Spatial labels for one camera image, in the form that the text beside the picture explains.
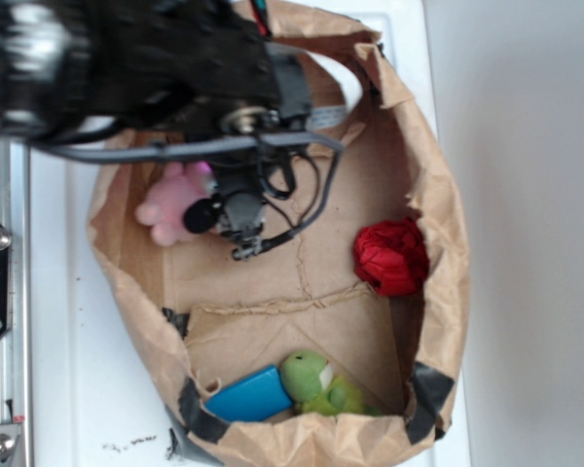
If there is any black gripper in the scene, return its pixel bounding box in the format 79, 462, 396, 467
183, 52, 311, 261

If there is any pink plush bunny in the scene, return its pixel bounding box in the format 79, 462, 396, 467
135, 162, 214, 247

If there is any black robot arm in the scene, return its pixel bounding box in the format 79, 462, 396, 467
0, 1, 318, 259

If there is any brown paper bag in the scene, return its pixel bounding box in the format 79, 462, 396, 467
88, 1, 470, 466

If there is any crumpled red paper ball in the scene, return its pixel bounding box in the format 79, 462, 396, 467
352, 219, 429, 297

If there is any green plush frog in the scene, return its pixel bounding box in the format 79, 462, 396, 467
279, 349, 383, 416

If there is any blue plastic block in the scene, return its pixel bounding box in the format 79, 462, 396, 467
205, 365, 293, 422

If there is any grey flat cable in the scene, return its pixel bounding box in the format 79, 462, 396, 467
43, 130, 346, 164

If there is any aluminium extrusion rail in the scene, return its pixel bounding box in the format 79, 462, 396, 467
0, 140, 33, 466

